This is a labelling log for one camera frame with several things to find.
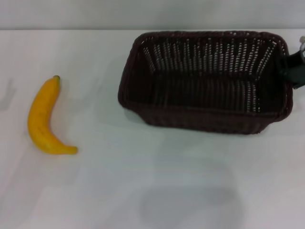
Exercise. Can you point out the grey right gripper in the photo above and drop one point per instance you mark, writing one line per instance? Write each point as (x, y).
(302, 44)

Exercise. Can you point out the dark brown woven basket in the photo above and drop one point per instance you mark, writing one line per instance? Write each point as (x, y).
(202, 95)

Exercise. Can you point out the yellow banana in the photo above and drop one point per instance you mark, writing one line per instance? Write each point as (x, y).
(40, 119)

